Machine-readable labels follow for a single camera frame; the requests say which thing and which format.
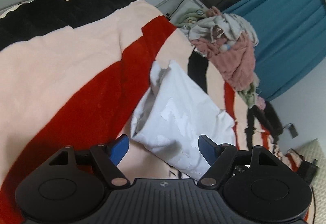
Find black wall socket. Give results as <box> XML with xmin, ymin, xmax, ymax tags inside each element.
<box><xmin>286</xmin><ymin>123</ymin><xmax>298</xmax><ymax>138</ymax></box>

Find right blue curtain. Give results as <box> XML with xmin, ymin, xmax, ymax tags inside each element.
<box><xmin>225</xmin><ymin>0</ymin><xmax>325</xmax><ymax>100</ymax></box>

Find striped fleece blanket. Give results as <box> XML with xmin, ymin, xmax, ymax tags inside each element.
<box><xmin>1</xmin><ymin>0</ymin><xmax>312</xmax><ymax>223</ymax></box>

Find black armchair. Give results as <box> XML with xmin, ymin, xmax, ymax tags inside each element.
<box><xmin>245</xmin><ymin>102</ymin><xmax>283</xmax><ymax>141</ymax></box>

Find beige quilted pillow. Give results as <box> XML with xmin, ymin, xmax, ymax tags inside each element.
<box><xmin>296</xmin><ymin>139</ymin><xmax>326</xmax><ymax>223</ymax></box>

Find white t-shirt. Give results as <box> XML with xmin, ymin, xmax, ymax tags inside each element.
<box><xmin>130</xmin><ymin>61</ymin><xmax>235</xmax><ymax>180</ymax></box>

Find grey white hoodie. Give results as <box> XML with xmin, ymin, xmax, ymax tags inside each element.
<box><xmin>188</xmin><ymin>14</ymin><xmax>259</xmax><ymax>46</ymax></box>

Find pink small garment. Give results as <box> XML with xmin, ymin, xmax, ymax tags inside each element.
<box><xmin>256</xmin><ymin>96</ymin><xmax>266</xmax><ymax>111</ymax></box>

